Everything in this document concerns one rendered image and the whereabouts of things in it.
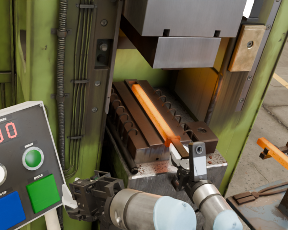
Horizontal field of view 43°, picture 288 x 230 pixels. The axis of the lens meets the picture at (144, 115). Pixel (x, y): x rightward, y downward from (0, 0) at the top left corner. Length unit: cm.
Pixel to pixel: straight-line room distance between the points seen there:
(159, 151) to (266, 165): 188
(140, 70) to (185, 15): 65
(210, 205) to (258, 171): 194
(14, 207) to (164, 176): 51
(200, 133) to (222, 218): 43
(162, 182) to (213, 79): 43
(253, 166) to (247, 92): 154
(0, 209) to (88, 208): 25
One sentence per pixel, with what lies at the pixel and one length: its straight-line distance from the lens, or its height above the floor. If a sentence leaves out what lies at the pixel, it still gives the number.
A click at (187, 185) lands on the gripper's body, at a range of 114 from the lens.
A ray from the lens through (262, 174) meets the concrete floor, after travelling 294.
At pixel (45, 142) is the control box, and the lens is 97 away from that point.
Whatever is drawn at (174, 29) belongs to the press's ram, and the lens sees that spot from 101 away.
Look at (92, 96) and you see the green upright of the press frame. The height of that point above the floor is 110.
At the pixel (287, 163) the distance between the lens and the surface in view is 136.
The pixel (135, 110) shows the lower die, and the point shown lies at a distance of 136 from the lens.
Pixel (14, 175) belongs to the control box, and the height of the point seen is 107.
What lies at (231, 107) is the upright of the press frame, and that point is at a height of 101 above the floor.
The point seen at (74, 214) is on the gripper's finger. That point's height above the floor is 111.
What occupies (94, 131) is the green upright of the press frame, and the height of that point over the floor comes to 96.
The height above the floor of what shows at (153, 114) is 101.
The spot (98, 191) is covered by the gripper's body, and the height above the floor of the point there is 119.
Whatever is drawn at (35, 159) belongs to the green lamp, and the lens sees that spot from 96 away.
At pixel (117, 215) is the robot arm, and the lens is 69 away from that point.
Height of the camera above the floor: 172
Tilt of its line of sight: 33 degrees down
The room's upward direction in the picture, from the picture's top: 11 degrees clockwise
